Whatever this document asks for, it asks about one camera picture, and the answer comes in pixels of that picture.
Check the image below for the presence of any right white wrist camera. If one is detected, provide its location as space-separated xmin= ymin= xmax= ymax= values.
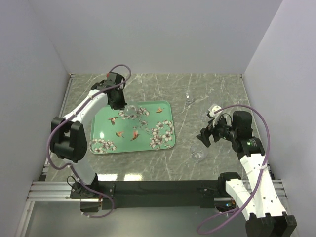
xmin=208 ymin=104 xmax=222 ymax=127

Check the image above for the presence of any small clear glass mid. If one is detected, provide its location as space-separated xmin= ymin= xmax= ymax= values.
xmin=199 ymin=111 xmax=210 ymax=122

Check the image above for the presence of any green floral bird tray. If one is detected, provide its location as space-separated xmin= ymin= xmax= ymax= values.
xmin=89 ymin=100 xmax=176 ymax=155

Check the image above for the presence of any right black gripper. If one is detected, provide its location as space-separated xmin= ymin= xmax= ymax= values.
xmin=197 ymin=115 xmax=238 ymax=147

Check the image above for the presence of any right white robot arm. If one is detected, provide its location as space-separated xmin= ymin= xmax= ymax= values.
xmin=197 ymin=107 xmax=297 ymax=237

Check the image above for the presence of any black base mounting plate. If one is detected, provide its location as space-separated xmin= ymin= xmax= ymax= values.
xmin=70 ymin=180 xmax=245 ymax=210

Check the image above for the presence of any clear stemmed glass far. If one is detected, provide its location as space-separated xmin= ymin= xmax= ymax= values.
xmin=185 ymin=91 xmax=194 ymax=105

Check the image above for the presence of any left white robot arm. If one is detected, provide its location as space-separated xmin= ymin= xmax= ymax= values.
xmin=48 ymin=72 xmax=127 ymax=198

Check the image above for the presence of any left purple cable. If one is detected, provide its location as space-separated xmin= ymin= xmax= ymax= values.
xmin=46 ymin=64 xmax=132 ymax=219

